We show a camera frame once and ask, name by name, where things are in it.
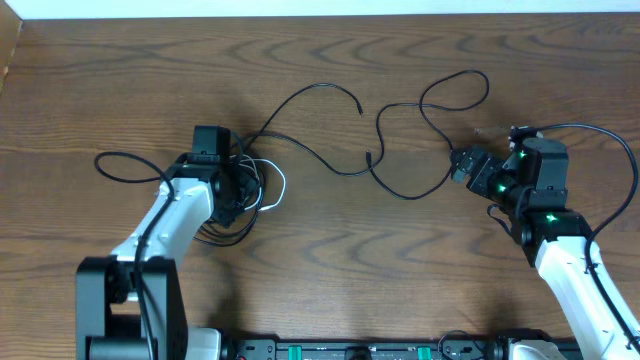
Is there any white usb cable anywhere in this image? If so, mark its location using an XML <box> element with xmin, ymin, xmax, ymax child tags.
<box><xmin>234</xmin><ymin>154</ymin><xmax>287</xmax><ymax>212</ymax></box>

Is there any thick black cable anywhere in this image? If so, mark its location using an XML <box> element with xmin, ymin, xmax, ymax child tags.
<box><xmin>192</xmin><ymin>132</ymin><xmax>266</xmax><ymax>249</ymax></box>

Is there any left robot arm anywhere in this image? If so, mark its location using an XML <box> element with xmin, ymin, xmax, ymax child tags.
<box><xmin>75</xmin><ymin>126</ymin><xmax>260</xmax><ymax>359</ymax></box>

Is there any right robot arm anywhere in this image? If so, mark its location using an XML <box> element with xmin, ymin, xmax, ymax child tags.
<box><xmin>451</xmin><ymin>137</ymin><xmax>639</xmax><ymax>359</ymax></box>

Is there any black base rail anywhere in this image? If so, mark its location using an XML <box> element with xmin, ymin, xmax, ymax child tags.
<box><xmin>219</xmin><ymin>327</ymin><xmax>581</xmax><ymax>360</ymax></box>

